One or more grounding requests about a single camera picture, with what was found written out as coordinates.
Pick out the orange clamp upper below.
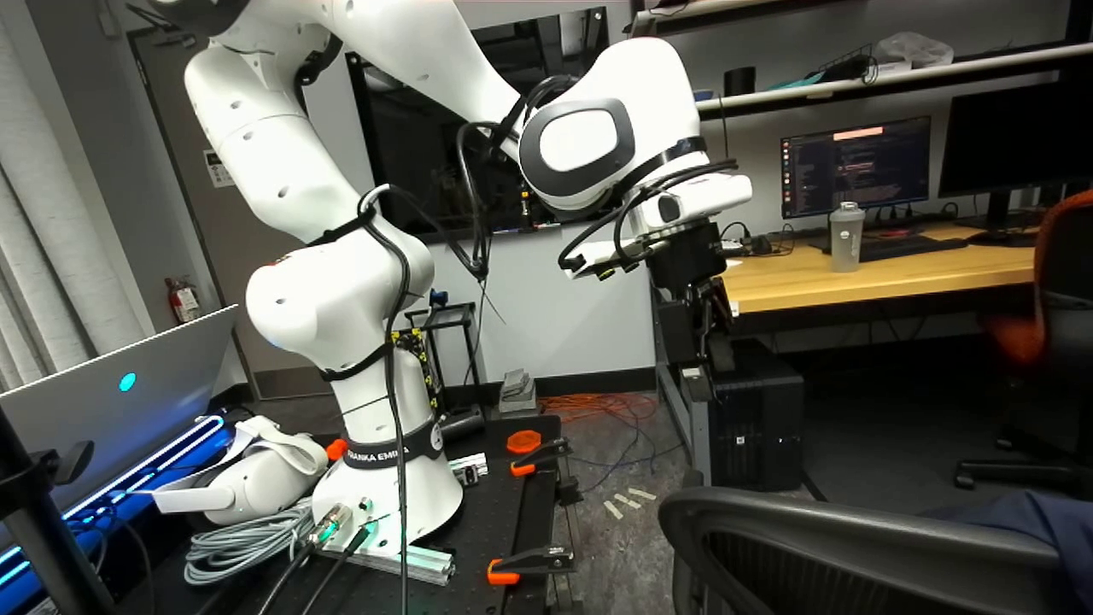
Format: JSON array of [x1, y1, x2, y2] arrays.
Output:
[[505, 431, 572, 478]]

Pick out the grey water bottle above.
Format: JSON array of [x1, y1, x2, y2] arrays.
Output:
[[832, 200, 863, 268]]

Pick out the black mesh office chair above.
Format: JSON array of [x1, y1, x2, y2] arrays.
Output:
[[658, 489, 1069, 615]]

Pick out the silver open laptop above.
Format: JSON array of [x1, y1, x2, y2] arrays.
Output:
[[0, 307, 235, 483]]

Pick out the orange clamp lower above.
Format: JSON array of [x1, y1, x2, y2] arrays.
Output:
[[484, 542, 579, 588]]

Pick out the blue case under laptop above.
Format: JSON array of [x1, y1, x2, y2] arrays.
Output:
[[0, 418, 230, 615]]

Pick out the dark right monitor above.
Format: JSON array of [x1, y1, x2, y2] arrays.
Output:
[[940, 67, 1093, 229]]

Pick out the wall shelf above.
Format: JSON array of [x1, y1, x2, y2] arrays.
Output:
[[696, 42, 1093, 120]]

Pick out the coiled grey cable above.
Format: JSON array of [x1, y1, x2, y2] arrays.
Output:
[[183, 504, 319, 588]]

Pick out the computer monitor with code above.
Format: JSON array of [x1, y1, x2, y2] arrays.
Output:
[[778, 117, 932, 218]]

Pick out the blue denim jacket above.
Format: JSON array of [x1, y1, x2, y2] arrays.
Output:
[[937, 492, 1093, 615]]

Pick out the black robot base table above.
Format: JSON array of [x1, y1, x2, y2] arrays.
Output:
[[150, 413, 562, 615]]

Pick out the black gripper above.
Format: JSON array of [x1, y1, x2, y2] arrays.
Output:
[[647, 223, 726, 298]]

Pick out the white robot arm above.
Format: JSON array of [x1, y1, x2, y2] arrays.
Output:
[[147, 0, 753, 542]]

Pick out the black computer tower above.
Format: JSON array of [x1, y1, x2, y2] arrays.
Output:
[[709, 340, 804, 492]]

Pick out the orange black office chair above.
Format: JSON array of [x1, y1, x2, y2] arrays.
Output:
[[952, 191, 1093, 498]]

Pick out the wooden top desk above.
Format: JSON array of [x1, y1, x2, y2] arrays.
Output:
[[720, 226, 1035, 316]]

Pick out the large black wall monitor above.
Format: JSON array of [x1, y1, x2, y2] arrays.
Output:
[[345, 8, 608, 241]]

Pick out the orange clamp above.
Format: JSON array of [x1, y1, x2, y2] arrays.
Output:
[[505, 431, 572, 478], [484, 542, 579, 588]]

